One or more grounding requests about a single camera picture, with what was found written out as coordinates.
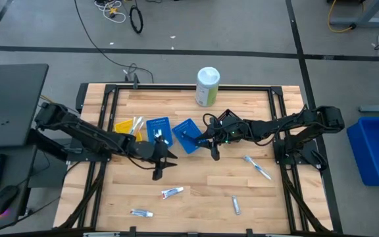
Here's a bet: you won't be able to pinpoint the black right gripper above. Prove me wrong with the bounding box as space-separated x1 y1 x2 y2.
195 115 245 148

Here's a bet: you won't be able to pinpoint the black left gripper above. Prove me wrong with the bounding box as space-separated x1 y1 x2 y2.
130 136 179 169

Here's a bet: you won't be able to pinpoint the white red toothpaste tube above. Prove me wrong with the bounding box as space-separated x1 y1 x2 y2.
161 186 185 200

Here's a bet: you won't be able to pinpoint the silver red toothpaste tube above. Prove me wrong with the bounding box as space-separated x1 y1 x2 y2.
129 208 154 219

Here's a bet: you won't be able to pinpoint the small grey tube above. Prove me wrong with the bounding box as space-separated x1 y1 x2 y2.
231 195 242 216

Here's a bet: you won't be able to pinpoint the blue plastic basket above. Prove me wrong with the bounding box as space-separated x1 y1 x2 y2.
171 118 208 155
145 117 174 148

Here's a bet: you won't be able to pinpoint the black plastic basket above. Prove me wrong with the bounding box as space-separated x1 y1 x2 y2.
216 109 241 122

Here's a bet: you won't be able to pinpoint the white green wipes canister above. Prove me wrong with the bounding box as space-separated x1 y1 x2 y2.
195 66 221 108

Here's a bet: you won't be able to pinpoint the yellow plastic basket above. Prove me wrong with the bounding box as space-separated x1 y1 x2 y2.
114 118 145 144

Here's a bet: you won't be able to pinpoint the black desk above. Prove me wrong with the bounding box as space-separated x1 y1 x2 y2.
0 63 49 148

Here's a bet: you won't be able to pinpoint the large blue bin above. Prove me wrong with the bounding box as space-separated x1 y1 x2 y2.
346 117 379 187

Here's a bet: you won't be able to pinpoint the black computer mouse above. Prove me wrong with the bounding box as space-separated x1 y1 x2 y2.
0 185 20 217

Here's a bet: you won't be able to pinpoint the grey metal stand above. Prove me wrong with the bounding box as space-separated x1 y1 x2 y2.
328 0 379 30

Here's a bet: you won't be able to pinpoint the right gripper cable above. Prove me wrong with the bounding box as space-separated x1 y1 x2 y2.
202 113 218 131

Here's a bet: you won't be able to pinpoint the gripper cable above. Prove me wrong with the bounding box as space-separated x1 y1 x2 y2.
127 153 159 171
202 113 218 131

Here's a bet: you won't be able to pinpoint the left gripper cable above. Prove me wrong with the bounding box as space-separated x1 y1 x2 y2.
127 153 159 171

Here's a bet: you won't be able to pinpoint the black aluminium table frame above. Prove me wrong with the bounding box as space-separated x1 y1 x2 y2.
53 82 344 237

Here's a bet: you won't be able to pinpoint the coiled black cable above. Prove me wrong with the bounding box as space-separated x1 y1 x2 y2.
129 5 144 34

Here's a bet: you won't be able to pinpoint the yellow wires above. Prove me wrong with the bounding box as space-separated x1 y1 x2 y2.
39 94 78 115

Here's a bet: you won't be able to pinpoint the long black floor cable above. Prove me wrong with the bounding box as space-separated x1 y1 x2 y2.
74 0 155 84

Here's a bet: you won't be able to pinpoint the white cable bundle yellow plug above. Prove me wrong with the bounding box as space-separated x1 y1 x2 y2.
93 0 127 24

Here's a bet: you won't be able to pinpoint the yellow floor cable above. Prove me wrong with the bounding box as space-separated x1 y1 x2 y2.
327 0 355 34

